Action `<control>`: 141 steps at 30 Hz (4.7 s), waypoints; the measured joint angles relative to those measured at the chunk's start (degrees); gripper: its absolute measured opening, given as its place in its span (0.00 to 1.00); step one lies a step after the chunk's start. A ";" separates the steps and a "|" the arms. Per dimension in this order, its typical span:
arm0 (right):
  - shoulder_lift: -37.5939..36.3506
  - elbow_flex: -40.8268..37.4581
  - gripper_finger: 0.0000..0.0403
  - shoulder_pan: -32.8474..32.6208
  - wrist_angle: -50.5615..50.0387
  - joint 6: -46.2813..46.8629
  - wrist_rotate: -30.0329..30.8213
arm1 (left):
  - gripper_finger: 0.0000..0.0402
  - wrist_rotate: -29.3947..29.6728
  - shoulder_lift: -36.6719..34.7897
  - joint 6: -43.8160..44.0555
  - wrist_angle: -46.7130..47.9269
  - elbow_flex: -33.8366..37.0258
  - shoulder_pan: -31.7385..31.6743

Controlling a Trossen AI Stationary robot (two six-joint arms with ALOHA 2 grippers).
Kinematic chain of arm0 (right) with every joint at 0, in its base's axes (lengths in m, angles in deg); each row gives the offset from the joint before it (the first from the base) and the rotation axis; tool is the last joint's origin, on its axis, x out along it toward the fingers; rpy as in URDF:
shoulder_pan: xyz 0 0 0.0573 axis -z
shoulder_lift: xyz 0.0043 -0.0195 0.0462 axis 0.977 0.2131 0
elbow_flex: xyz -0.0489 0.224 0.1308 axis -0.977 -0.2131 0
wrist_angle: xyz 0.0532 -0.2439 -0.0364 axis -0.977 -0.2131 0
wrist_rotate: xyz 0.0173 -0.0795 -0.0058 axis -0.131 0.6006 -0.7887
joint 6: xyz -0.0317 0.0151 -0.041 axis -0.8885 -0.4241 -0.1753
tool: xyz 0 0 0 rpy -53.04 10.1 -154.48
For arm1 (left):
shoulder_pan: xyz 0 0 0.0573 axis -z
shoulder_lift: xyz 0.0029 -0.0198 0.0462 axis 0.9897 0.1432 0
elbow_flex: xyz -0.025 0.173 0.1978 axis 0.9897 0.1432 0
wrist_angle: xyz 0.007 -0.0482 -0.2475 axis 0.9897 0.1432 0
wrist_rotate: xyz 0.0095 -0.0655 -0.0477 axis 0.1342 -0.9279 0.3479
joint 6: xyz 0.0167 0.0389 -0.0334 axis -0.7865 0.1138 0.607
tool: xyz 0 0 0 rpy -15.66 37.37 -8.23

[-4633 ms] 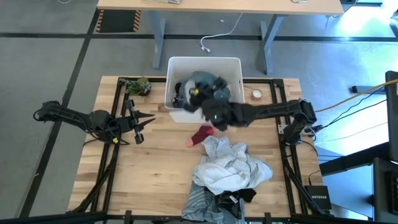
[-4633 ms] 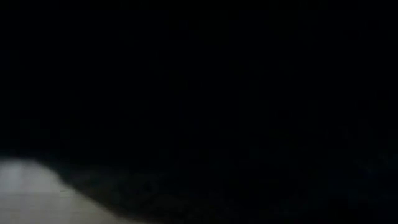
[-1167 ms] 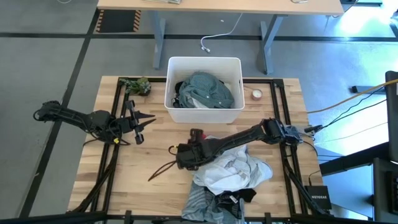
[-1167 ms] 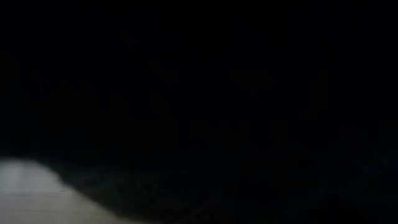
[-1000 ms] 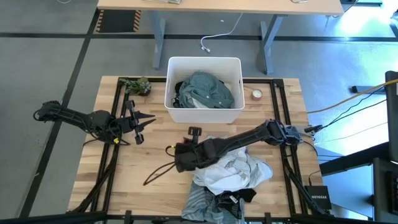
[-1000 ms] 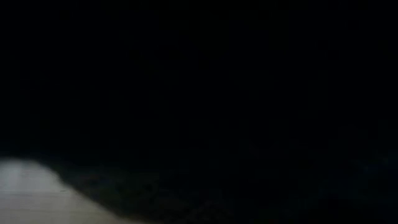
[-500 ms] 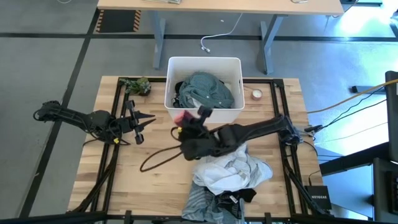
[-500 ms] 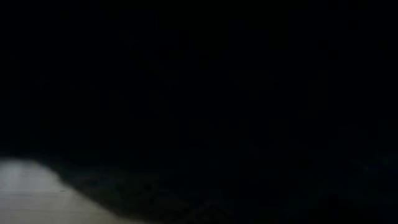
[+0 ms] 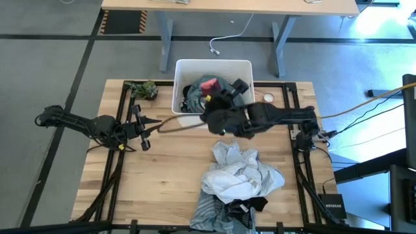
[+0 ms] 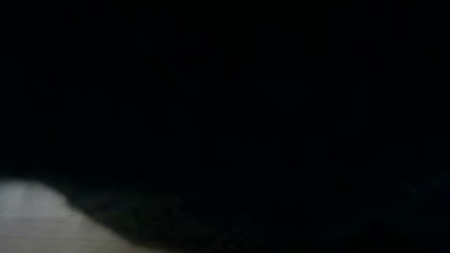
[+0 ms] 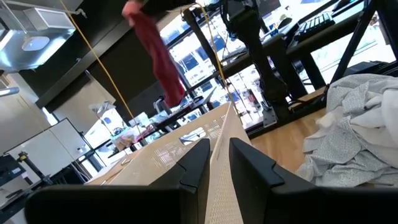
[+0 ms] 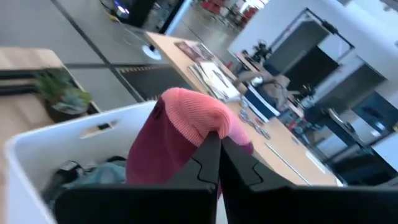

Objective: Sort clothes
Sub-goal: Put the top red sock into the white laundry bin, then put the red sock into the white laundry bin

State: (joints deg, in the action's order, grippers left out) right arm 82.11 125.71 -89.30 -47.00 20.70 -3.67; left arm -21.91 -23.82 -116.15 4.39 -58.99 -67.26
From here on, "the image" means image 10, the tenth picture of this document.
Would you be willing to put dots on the black garment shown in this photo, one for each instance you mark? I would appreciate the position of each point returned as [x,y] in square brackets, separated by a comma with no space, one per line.
[246,105]

